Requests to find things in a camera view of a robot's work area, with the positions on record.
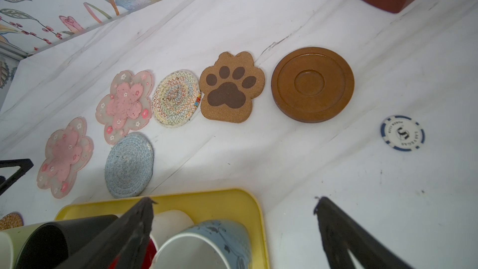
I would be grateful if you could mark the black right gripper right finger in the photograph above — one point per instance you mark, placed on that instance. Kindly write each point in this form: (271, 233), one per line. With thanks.
(342, 237)

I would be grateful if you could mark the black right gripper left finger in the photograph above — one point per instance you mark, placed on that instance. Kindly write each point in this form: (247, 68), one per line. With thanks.
(125, 240)

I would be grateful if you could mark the multicolour woven round coaster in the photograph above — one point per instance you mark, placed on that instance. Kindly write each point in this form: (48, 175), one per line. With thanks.
(176, 99)

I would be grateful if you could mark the brown paw print coaster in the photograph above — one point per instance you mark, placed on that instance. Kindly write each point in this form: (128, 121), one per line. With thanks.
(229, 86)

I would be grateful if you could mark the pink flower coaster front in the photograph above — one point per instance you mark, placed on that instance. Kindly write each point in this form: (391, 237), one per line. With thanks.
(67, 151)

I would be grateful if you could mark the pink flower coaster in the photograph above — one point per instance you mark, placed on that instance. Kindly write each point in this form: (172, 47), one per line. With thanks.
(67, 151)
(127, 107)

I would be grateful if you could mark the round rattan woven coaster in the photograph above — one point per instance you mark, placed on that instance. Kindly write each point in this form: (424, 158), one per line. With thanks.
(11, 220)

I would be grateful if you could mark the grey blue woven coaster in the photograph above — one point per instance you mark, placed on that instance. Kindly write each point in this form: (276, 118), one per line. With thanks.
(129, 166)

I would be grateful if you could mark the pink flower coaster rear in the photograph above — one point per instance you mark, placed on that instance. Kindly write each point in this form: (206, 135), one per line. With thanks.
(127, 107)

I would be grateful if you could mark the round brown wooden coaster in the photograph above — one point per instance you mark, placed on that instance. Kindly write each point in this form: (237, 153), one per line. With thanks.
(312, 84)

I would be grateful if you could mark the red inside white mug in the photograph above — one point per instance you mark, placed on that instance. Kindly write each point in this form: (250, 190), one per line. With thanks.
(164, 226)

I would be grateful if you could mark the black mug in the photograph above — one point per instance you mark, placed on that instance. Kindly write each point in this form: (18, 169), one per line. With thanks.
(54, 242)

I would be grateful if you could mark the green mug white inside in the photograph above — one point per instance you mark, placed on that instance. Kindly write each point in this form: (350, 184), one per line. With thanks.
(12, 241)

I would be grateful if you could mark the blue mug rear row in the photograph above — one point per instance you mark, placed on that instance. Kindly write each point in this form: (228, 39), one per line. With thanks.
(212, 244)

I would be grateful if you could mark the yellow tray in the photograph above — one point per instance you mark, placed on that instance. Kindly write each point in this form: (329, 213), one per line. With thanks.
(232, 204)

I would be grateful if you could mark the blue white poker chip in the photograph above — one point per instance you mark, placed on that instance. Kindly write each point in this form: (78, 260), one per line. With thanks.
(402, 133)

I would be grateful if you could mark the aluminium corner post left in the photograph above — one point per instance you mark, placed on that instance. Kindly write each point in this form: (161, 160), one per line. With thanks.
(12, 51)

